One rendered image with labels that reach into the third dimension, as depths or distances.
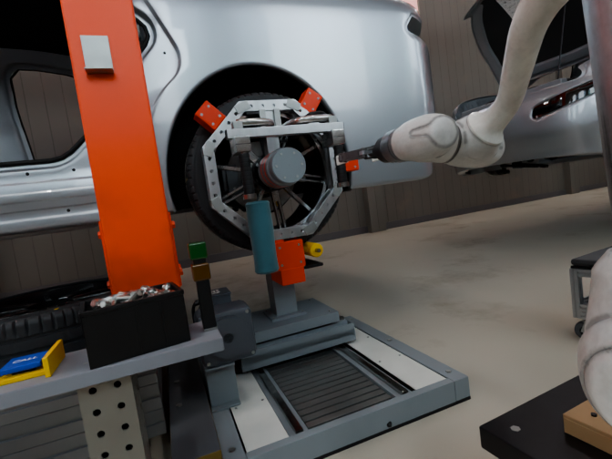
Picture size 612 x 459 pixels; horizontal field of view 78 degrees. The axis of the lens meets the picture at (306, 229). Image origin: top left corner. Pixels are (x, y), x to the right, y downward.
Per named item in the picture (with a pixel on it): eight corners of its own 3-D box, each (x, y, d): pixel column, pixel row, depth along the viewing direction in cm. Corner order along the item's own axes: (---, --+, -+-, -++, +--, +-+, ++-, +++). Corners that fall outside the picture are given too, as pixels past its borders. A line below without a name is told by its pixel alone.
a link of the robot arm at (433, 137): (387, 162, 97) (429, 167, 101) (426, 152, 82) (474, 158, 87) (389, 119, 96) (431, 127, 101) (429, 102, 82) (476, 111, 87)
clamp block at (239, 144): (246, 155, 130) (243, 139, 129) (251, 150, 121) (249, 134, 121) (231, 157, 128) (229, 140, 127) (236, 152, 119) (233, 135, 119)
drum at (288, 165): (291, 187, 156) (287, 153, 155) (311, 182, 136) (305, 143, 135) (259, 191, 151) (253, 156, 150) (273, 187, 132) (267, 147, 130)
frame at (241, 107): (341, 228, 165) (324, 101, 160) (348, 228, 159) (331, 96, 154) (216, 249, 146) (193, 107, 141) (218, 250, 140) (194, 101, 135)
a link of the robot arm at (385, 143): (421, 159, 100) (407, 162, 106) (417, 125, 100) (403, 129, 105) (392, 162, 97) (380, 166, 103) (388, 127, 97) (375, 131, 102)
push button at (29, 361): (51, 359, 82) (49, 349, 82) (42, 372, 75) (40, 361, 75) (13, 368, 79) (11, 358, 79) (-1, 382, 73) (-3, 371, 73)
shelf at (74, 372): (214, 329, 99) (212, 318, 99) (224, 350, 83) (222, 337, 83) (19, 377, 84) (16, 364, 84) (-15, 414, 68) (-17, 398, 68)
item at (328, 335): (323, 321, 198) (321, 302, 197) (356, 341, 164) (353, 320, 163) (228, 346, 180) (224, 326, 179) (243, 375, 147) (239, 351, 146)
